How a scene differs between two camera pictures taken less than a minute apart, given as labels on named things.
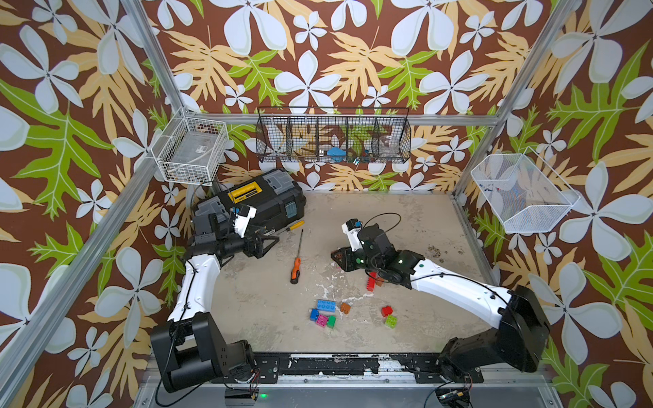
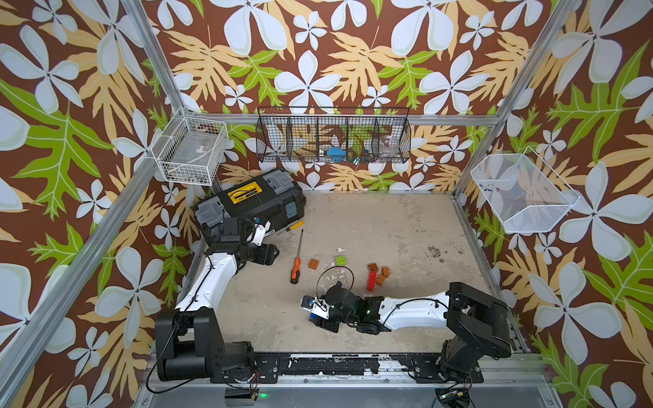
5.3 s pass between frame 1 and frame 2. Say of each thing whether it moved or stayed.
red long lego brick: stayed
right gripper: moved
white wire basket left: stayed
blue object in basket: stayed
